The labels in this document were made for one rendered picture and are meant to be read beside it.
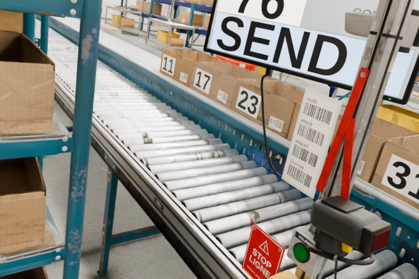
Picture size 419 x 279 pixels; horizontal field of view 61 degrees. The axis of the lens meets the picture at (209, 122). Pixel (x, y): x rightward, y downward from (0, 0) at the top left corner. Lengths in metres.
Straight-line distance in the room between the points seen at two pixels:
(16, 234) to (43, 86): 0.24
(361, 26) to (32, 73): 0.59
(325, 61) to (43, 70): 0.54
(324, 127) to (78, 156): 0.43
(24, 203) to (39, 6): 0.30
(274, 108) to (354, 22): 0.88
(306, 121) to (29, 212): 0.51
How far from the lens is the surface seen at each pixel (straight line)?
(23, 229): 0.66
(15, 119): 0.59
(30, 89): 0.58
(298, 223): 1.28
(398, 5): 0.65
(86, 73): 0.54
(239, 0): 0.90
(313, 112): 0.71
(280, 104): 1.58
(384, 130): 1.65
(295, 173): 0.75
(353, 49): 0.79
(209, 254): 1.05
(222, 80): 1.88
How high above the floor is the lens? 1.36
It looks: 18 degrees down
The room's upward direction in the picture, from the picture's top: 11 degrees clockwise
